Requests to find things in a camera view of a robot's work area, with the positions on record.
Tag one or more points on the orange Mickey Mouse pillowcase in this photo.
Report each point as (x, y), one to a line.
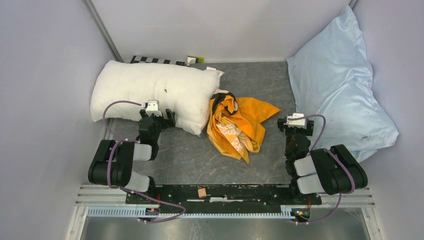
(235, 124)

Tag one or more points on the light blue pillow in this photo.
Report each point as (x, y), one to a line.
(331, 79)

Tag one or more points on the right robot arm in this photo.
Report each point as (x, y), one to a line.
(314, 170)

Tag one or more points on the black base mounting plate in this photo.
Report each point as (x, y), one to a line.
(229, 198)

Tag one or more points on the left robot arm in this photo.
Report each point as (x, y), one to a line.
(112, 164)

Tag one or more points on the white toothed cable rail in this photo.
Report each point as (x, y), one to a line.
(148, 214)

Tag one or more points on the white pillow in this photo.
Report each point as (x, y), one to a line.
(184, 90)

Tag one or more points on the black and white checkerboard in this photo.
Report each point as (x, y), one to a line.
(144, 59)

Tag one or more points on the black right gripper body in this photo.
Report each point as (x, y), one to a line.
(290, 132)

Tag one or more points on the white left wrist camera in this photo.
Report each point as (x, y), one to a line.
(151, 109)

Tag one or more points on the small wooden cube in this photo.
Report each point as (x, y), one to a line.
(202, 193)

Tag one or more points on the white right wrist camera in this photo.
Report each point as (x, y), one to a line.
(296, 120)

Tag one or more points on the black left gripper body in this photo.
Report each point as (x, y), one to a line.
(160, 123)

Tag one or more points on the white and green block toy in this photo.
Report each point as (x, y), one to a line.
(194, 59)

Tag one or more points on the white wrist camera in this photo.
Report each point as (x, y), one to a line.
(151, 109)
(296, 120)

